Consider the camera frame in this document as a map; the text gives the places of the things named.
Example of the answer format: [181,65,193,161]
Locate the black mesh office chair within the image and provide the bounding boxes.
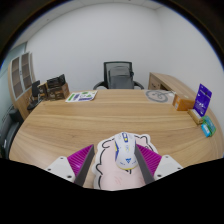
[92,60,145,90]

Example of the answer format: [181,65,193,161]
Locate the wooden side desk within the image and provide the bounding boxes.
[147,72,198,101]

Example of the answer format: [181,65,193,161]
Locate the wooden glass-door shelf cabinet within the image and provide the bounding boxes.
[7,51,38,121]

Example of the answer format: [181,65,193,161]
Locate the small tan box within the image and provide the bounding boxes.
[187,108,205,126]

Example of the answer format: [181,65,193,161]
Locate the purple product box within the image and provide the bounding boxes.
[193,83,213,118]

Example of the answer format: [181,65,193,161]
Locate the pink pig-shaped mouse pad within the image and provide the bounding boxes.
[91,133,159,192]

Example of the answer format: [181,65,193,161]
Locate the small teal box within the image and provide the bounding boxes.
[200,115,217,138]

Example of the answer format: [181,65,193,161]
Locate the dark flat cardboard box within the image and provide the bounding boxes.
[46,73,67,89]

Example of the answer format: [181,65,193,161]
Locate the grey round mouse pad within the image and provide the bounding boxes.
[145,89,175,104]

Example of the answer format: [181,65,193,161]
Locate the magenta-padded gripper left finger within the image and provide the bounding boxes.
[44,144,96,187]

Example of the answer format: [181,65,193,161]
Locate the white printed sheet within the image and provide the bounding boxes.
[64,90,98,103]

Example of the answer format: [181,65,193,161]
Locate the wide brown cardboard box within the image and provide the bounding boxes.
[47,83,71,101]

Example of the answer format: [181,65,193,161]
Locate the white blue yellow computer mouse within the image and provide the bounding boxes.
[113,131,139,171]

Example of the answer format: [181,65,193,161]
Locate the black leather sofa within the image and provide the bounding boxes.
[0,106,24,159]

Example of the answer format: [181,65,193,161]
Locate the small brown cardboard box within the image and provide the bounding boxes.
[172,94,196,112]

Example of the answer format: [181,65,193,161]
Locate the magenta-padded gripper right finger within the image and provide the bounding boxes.
[133,144,184,185]

